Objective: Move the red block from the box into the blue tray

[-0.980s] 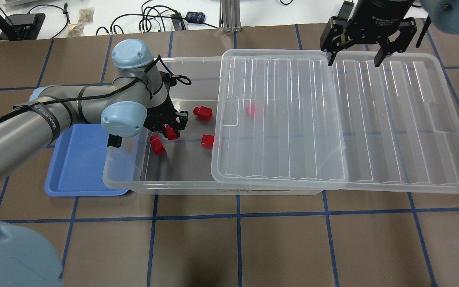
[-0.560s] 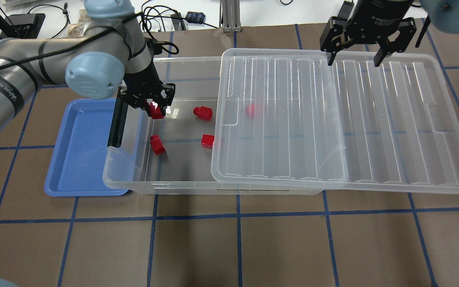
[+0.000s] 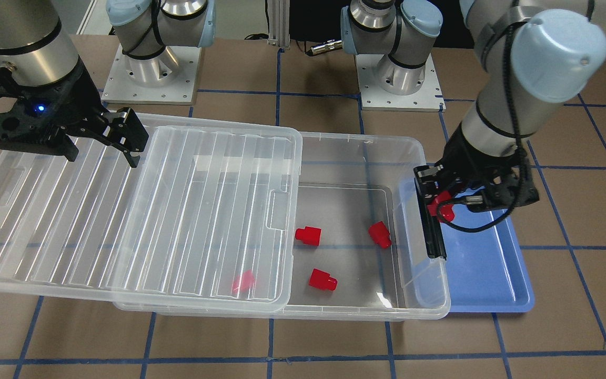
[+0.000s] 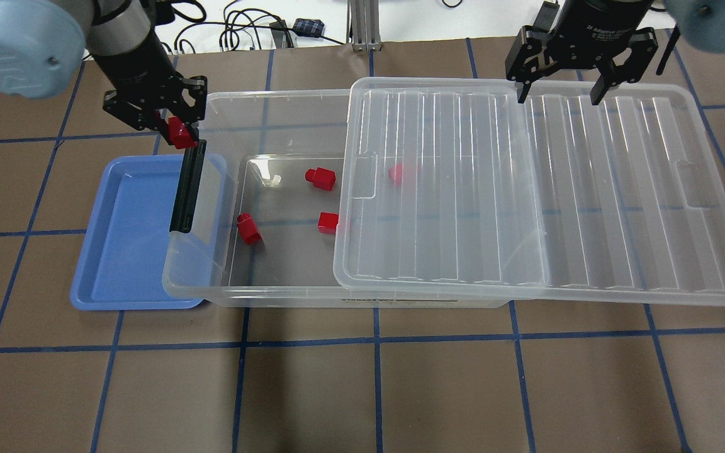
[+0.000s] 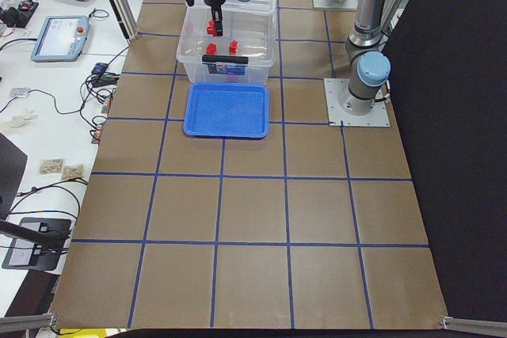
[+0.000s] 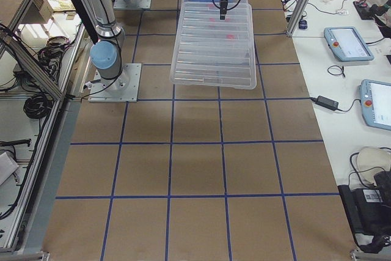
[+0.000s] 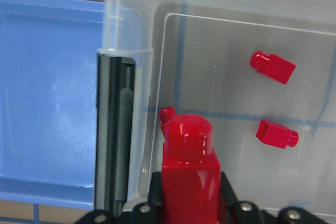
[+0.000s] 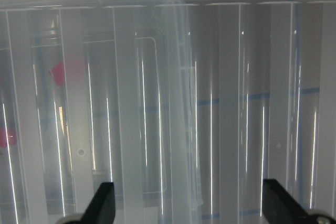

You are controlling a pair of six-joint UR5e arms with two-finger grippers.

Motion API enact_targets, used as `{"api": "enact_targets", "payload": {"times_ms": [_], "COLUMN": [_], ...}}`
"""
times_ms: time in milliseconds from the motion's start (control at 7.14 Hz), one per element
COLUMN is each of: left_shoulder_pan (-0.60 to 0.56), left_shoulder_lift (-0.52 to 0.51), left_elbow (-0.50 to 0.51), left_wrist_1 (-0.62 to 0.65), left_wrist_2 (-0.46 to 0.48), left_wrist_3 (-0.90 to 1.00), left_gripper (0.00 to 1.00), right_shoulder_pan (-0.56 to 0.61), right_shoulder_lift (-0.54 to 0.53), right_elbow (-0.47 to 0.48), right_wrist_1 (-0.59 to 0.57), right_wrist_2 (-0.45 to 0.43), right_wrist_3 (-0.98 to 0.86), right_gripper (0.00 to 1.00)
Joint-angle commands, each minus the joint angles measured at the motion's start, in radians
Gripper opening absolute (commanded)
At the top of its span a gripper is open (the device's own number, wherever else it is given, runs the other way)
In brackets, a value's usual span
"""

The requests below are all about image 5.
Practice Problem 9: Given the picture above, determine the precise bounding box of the red block with stud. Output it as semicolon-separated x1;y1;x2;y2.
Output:
206;43;217;55
206;19;219;36
228;40;239;55

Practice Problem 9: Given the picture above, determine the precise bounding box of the clear plastic box lid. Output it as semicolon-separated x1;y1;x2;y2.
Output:
221;0;276;14

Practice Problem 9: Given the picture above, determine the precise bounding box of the clear plastic storage box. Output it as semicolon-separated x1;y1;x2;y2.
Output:
177;4;277;84

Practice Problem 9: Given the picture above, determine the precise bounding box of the blue plastic tray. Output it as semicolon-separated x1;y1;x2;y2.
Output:
183;82;269;139

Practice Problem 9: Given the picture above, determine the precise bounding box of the blue usb hub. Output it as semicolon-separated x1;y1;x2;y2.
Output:
91;63;109;75

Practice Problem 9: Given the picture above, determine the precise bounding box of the near teach pendant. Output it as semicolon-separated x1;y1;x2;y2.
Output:
31;16;90;63

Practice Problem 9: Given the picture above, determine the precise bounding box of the bag of small parts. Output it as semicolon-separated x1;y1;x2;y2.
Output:
39;158;64;175

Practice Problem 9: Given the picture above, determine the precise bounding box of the black camera stand base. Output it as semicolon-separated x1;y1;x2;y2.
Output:
1;217;71;271

